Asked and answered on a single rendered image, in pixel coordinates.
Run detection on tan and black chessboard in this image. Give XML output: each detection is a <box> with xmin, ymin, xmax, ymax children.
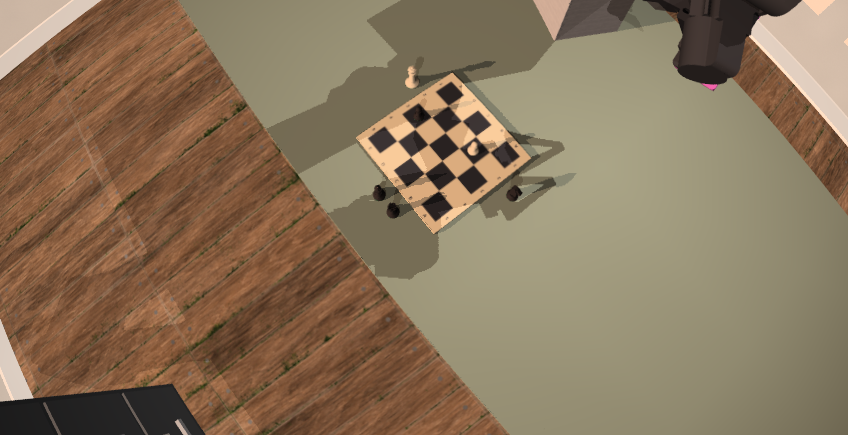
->
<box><xmin>356</xmin><ymin>73</ymin><xmax>531</xmax><ymax>234</ymax></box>

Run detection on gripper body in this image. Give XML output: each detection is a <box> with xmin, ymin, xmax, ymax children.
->
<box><xmin>673</xmin><ymin>15</ymin><xmax>759</xmax><ymax>68</ymax></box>

